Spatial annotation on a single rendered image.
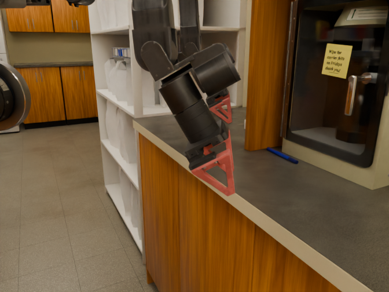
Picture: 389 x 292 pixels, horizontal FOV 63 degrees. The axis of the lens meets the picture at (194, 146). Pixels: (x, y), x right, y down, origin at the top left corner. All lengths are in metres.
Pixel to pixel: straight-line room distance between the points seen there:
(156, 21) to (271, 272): 0.58
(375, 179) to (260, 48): 0.48
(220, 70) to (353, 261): 0.37
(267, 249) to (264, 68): 0.54
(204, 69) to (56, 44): 5.55
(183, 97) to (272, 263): 0.44
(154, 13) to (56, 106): 5.07
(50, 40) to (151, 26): 5.52
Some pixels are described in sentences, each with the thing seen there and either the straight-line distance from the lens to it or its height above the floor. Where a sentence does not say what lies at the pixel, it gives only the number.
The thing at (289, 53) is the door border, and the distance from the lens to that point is 1.01.
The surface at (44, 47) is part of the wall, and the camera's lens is 6.00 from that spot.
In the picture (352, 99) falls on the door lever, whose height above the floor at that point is 1.16.
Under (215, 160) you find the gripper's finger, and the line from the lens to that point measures 0.49.
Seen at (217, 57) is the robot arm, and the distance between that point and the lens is 0.51.
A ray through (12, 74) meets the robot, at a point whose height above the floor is 1.19.
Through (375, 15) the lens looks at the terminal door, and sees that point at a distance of 0.84.
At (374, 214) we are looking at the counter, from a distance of 0.77.
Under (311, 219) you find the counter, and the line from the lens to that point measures 0.70.
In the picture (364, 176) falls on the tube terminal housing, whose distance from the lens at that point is 0.89.
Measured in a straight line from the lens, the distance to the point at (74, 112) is 5.57.
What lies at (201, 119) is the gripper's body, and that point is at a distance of 0.52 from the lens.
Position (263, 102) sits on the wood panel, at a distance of 1.05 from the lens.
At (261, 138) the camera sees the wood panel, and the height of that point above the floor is 0.98.
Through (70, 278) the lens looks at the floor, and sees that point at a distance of 2.09.
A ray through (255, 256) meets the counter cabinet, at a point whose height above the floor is 0.79.
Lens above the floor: 1.28
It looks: 18 degrees down
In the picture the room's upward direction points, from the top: straight up
